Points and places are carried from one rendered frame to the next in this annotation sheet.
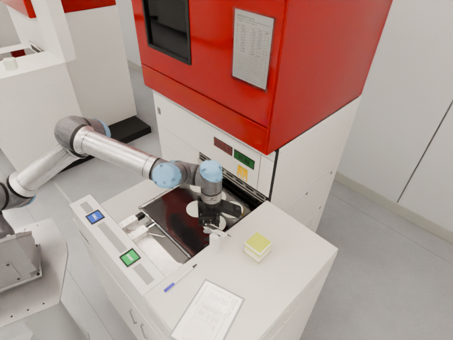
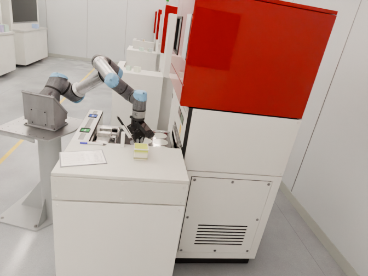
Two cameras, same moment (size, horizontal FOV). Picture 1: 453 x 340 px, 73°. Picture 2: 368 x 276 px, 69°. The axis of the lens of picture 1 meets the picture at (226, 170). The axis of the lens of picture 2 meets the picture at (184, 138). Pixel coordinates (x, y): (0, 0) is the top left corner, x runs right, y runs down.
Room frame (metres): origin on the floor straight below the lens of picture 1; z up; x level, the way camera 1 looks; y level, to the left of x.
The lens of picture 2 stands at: (-0.24, -1.01, 1.65)
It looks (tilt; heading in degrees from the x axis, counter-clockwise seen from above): 23 degrees down; 35
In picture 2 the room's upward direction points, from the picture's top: 9 degrees clockwise
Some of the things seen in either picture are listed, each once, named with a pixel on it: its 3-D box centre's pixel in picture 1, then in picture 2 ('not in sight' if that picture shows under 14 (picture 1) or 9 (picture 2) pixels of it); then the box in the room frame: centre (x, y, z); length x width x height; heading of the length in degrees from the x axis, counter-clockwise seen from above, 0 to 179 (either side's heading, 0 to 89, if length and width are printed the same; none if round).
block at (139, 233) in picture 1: (138, 234); (104, 133); (0.78, 0.35, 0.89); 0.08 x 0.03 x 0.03; 136
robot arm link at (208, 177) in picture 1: (209, 177); (139, 100); (0.79, 0.05, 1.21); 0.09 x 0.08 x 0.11; 76
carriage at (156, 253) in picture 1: (149, 250); (102, 143); (0.73, 0.29, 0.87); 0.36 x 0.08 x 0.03; 46
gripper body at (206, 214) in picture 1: (209, 209); (136, 126); (0.79, 0.06, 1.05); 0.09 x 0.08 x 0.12; 96
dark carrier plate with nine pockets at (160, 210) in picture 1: (197, 208); (144, 141); (0.93, 0.12, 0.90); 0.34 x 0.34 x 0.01; 46
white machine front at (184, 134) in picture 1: (205, 147); (177, 116); (1.22, 0.10, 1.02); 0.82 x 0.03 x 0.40; 46
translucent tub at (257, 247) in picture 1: (257, 247); (141, 151); (0.66, -0.12, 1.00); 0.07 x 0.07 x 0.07; 48
